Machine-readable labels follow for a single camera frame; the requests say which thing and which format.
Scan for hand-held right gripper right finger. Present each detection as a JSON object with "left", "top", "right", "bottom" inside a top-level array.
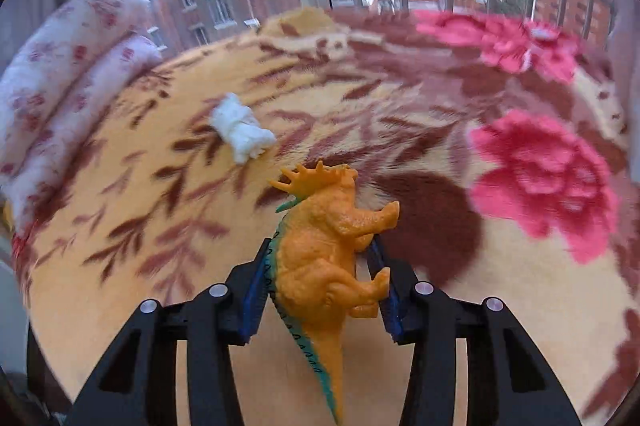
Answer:
[{"left": 365, "top": 239, "right": 583, "bottom": 426}]

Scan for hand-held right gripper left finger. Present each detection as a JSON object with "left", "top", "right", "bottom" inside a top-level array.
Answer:
[{"left": 65, "top": 236, "right": 281, "bottom": 426}]

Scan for orange toy dinosaur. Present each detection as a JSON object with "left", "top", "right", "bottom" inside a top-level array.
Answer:
[{"left": 267, "top": 160, "right": 402, "bottom": 425}]

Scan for floral plush blanket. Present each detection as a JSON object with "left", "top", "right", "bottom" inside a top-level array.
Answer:
[{"left": 10, "top": 6, "right": 640, "bottom": 426}]

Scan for crumpled white tissue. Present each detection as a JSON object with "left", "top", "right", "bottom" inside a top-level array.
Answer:
[{"left": 207, "top": 92, "right": 277, "bottom": 165}]

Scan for folded white floral quilt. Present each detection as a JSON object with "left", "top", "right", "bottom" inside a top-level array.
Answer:
[{"left": 0, "top": 0, "right": 166, "bottom": 227}]

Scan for pale pink curtain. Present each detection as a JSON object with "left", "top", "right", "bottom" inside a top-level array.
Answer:
[{"left": 607, "top": 0, "right": 640, "bottom": 57}]

